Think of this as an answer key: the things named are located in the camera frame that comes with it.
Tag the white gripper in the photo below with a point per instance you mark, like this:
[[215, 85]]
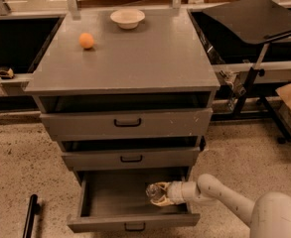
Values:
[[174, 192]]

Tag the orange fruit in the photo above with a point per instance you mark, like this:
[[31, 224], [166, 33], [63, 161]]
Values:
[[86, 41]]

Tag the grey drawer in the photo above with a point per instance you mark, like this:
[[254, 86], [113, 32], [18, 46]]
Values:
[[130, 159], [117, 200], [127, 124]]

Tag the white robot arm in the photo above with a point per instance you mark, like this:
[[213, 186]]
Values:
[[269, 216]]

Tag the black stand table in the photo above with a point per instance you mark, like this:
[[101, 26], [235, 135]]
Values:
[[249, 44]]

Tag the black bar on floor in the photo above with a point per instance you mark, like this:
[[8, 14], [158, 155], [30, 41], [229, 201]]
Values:
[[33, 210]]

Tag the grey top drawer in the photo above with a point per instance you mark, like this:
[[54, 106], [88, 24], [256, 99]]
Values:
[[127, 124]]

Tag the grey bottom drawer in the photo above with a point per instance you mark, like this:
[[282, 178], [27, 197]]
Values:
[[117, 200]]

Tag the grey drawer cabinet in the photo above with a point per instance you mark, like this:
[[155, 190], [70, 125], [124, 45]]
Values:
[[159, 65]]

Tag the clear plastic water bottle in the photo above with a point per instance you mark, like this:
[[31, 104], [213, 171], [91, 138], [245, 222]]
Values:
[[154, 192]]

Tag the white bowl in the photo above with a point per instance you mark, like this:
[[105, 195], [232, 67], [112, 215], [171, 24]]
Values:
[[127, 19]]

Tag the grey middle drawer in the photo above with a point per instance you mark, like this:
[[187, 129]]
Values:
[[130, 159]]

